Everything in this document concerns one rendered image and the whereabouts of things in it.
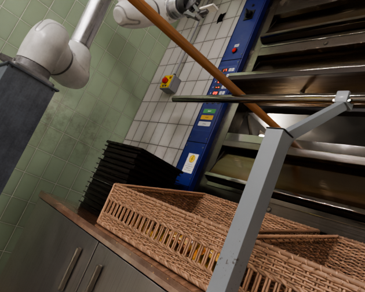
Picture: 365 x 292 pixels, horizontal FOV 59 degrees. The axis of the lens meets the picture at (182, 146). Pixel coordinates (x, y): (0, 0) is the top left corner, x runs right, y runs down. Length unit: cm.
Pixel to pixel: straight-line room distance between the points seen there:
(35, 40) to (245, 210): 116
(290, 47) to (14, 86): 124
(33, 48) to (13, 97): 22
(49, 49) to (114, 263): 93
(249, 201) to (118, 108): 172
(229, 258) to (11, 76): 110
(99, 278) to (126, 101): 150
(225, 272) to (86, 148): 166
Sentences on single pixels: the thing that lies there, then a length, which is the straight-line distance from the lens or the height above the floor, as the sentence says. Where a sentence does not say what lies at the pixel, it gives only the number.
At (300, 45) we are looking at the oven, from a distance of 169.
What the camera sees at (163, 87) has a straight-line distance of 210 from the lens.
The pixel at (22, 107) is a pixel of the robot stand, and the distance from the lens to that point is 145.
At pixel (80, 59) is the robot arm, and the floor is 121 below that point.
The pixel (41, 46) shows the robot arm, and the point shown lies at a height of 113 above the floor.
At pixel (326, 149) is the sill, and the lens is 133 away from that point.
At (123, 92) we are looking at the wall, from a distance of 228.
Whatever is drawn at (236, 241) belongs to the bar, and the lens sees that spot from 64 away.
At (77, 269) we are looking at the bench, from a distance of 113.
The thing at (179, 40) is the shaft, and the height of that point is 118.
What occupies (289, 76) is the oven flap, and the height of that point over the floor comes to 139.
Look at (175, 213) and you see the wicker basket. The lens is 92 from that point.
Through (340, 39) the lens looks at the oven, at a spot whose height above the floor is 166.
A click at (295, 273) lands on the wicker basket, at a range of 69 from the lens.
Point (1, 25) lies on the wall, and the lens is 206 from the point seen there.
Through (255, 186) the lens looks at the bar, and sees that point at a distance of 65.
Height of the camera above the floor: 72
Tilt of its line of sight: 11 degrees up
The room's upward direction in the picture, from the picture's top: 23 degrees clockwise
